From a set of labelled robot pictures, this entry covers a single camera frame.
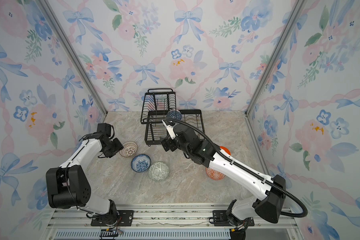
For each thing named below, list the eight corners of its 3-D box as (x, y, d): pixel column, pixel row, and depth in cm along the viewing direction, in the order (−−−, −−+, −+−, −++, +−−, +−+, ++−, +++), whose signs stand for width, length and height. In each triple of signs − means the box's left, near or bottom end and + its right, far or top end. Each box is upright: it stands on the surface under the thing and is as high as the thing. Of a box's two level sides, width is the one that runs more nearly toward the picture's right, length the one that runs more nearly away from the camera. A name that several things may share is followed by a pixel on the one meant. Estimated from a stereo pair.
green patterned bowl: (149, 181, 88) (147, 178, 84) (151, 165, 94) (150, 161, 90) (168, 181, 88) (168, 178, 84) (169, 165, 94) (169, 161, 90)
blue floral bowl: (131, 172, 91) (129, 169, 87) (134, 158, 97) (132, 154, 93) (150, 172, 91) (149, 169, 87) (152, 158, 97) (151, 154, 93)
